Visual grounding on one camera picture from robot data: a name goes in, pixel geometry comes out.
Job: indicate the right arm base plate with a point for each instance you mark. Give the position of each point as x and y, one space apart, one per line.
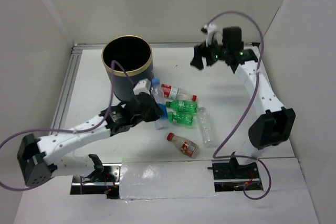
228 176

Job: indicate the long clear bottle white cap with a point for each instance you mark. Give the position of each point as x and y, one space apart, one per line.
206 127

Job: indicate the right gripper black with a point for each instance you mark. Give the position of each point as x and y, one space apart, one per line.
201 51

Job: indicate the lower green bottle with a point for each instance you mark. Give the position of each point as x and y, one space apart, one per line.
180 118

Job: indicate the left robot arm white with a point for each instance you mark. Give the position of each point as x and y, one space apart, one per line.
43 158

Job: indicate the aluminium frame rail back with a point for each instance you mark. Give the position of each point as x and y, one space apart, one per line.
155 45

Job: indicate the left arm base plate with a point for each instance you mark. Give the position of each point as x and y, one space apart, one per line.
107 184

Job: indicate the red label bottle near bin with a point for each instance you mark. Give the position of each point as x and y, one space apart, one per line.
175 93

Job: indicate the white plastic sheet front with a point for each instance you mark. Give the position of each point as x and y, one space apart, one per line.
166 180

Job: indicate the upper green bottle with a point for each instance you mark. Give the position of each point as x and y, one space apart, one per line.
182 106

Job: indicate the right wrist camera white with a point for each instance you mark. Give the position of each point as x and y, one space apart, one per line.
210 30

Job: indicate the clear bottle blue label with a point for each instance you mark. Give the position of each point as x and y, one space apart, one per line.
162 122

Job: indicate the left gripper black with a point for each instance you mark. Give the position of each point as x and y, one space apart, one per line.
156 113

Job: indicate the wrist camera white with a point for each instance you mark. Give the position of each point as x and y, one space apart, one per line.
210 30
143 86

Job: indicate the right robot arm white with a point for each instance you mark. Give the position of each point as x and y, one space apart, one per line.
274 121

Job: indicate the aluminium frame rail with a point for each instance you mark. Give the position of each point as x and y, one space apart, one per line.
63 104
155 45

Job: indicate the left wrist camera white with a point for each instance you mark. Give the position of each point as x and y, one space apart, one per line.
143 86

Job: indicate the aluminium frame rail left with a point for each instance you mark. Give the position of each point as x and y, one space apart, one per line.
63 104

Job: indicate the green bottle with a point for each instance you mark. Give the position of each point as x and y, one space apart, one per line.
180 118
182 106

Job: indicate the red cap bottle front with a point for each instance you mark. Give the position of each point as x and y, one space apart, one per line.
184 145

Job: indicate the dark blue round bin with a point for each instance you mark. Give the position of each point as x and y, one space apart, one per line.
127 60

